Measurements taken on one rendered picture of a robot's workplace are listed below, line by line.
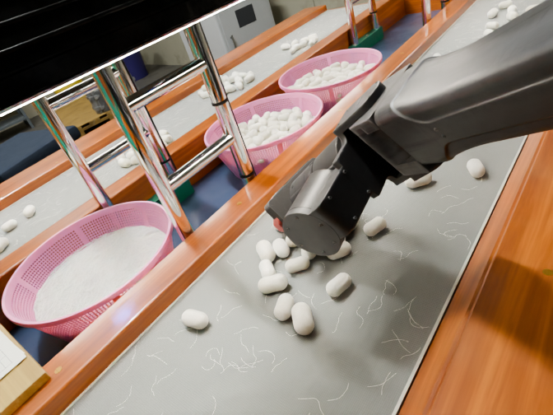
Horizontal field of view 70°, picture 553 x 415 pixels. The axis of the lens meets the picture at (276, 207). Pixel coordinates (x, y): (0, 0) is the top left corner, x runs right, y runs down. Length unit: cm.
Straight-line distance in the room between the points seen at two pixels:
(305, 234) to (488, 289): 18
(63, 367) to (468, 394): 41
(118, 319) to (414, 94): 41
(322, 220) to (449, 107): 14
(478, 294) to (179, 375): 31
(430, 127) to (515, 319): 19
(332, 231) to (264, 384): 17
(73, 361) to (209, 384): 16
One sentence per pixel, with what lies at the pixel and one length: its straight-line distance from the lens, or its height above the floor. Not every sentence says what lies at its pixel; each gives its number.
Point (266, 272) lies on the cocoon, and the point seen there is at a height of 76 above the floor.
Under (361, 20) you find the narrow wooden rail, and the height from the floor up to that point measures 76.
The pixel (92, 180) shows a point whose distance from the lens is 78.
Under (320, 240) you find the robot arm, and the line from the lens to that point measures 36.
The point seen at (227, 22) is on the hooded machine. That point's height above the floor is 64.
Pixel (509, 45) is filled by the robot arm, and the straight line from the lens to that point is 23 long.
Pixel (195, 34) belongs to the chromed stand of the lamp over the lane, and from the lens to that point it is 60.
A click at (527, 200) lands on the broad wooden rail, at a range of 52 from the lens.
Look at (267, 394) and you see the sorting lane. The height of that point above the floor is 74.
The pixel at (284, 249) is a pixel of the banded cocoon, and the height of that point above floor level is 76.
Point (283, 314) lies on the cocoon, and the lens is 44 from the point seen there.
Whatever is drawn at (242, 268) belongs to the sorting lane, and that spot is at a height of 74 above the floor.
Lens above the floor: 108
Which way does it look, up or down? 33 degrees down
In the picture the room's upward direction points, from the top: 19 degrees counter-clockwise
